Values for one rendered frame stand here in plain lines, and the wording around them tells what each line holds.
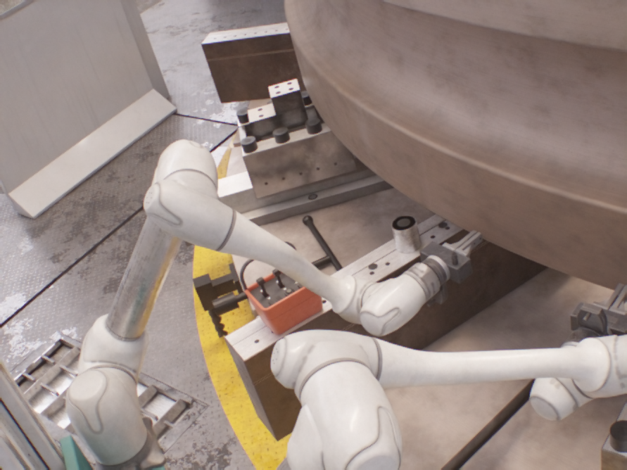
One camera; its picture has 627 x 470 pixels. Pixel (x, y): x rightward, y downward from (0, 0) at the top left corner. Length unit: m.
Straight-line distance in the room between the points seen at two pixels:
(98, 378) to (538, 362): 1.06
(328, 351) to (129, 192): 3.57
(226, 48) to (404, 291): 2.81
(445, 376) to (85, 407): 0.91
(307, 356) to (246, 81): 3.33
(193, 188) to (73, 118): 3.55
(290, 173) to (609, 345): 2.10
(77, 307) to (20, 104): 1.45
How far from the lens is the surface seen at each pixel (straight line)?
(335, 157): 3.46
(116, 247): 4.45
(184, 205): 1.75
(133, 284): 2.07
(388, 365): 1.48
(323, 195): 3.59
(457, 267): 2.05
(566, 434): 2.55
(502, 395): 2.66
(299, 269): 1.91
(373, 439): 1.27
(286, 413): 2.65
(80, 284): 4.31
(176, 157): 1.88
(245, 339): 2.50
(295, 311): 2.44
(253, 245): 1.81
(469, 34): 2.21
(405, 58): 2.51
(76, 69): 5.28
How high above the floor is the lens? 2.32
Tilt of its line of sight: 36 degrees down
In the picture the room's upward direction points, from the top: 16 degrees counter-clockwise
